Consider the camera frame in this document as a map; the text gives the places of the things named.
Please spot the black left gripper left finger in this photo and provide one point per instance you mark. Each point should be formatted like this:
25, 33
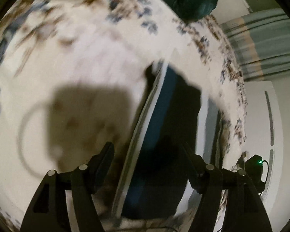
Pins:
48, 209

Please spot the black grey striped sweater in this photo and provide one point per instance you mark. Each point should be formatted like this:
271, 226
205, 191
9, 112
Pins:
153, 182

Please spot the white bed headboard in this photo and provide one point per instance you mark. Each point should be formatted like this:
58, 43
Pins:
264, 137

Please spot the teal curtain right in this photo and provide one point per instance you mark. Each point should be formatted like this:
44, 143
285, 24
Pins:
261, 43

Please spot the floral bed cover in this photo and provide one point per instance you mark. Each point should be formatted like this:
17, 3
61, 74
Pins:
73, 76

